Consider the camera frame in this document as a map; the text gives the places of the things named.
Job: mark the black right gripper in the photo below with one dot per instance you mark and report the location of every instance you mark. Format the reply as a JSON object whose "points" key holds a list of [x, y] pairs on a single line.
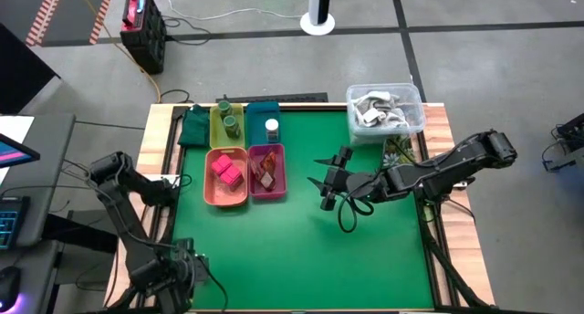
{"points": [[351, 184]]}

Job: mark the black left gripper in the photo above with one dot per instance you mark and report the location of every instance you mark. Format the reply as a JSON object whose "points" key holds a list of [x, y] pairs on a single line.
{"points": [[173, 277]]}

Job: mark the orange taco mix packet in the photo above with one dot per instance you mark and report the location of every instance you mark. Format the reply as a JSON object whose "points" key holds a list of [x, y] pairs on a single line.
{"points": [[270, 161]]}

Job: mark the white-lid spice jar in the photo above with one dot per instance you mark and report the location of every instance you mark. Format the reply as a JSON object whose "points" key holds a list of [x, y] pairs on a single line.
{"points": [[272, 128]]}

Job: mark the pink-lid spice container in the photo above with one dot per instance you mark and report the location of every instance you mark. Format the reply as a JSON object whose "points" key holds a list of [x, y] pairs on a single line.
{"points": [[221, 163], [232, 178]]}

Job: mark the green-lid glass spice jar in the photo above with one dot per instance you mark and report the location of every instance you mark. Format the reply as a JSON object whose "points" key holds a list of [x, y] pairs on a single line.
{"points": [[232, 127], [224, 107]]}

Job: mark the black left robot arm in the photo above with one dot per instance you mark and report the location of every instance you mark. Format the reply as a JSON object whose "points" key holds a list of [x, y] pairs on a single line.
{"points": [[128, 222]]}

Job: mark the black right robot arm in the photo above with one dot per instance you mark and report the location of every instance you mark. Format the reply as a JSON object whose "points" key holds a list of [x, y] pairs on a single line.
{"points": [[456, 161]]}

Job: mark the pink plastic bin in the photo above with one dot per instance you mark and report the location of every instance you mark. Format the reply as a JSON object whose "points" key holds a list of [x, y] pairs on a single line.
{"points": [[279, 186]]}

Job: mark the white cloth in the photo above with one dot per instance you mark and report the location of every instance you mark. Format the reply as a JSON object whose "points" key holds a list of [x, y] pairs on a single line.
{"points": [[372, 115]]}

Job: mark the green succulent plant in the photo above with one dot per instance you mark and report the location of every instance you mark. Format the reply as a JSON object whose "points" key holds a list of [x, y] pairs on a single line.
{"points": [[397, 152]]}

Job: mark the blue plastic bin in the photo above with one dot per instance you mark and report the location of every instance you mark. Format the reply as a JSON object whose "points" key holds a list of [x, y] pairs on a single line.
{"points": [[255, 122]]}

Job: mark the black perforated panel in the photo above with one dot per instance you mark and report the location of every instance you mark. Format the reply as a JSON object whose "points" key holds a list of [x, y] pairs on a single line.
{"points": [[274, 97]]}

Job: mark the orange plastic bin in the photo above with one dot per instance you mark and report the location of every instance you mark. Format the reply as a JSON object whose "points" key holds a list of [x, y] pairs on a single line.
{"points": [[219, 193]]}

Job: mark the grey cloth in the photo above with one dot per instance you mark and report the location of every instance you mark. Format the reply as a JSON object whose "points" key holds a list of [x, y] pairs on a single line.
{"points": [[401, 108]]}

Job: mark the clear plastic storage box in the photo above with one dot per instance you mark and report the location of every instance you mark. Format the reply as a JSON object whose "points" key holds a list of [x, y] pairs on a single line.
{"points": [[417, 118]]}

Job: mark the yellow-green plastic bin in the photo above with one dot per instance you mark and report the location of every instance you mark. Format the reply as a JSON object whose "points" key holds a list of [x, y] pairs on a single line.
{"points": [[216, 138]]}

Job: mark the dark green cloth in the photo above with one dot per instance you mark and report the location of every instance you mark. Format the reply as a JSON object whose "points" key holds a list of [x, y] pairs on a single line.
{"points": [[194, 124]]}

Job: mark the grey desk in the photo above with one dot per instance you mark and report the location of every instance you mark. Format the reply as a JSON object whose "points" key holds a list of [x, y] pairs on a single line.
{"points": [[50, 168]]}

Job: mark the black glowing computer mouse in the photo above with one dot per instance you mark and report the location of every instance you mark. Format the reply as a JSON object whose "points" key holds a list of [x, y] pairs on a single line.
{"points": [[8, 282]]}

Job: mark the black backlit keyboard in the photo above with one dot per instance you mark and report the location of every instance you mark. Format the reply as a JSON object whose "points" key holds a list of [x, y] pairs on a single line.
{"points": [[9, 220]]}

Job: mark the black computer monitor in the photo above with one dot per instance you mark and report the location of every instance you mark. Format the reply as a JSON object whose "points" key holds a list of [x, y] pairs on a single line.
{"points": [[13, 152]]}

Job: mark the black crate with red top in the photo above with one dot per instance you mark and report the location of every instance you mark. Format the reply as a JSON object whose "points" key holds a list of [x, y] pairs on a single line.
{"points": [[143, 35]]}

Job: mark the black mat with striped edges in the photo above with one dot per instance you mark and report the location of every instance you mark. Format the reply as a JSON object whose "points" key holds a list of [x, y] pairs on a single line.
{"points": [[68, 13]]}

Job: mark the black aluminium table frame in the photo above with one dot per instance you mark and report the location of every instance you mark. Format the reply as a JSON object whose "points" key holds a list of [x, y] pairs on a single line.
{"points": [[429, 241]]}

